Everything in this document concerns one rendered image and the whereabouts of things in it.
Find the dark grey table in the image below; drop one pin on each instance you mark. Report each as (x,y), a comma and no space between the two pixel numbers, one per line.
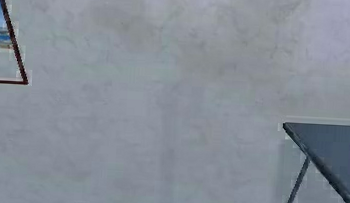
(337,154)

